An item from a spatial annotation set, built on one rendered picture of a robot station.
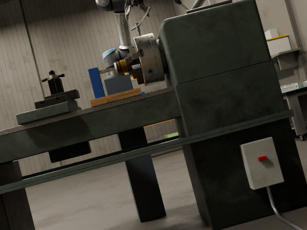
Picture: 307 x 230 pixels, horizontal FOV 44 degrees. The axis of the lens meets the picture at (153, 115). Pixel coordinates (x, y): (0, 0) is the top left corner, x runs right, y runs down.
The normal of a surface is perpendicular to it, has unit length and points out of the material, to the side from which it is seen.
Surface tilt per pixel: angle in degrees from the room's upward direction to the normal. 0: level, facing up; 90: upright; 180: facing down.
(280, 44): 90
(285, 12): 90
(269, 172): 90
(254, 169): 90
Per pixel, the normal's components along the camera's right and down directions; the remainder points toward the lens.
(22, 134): 0.04, -0.04
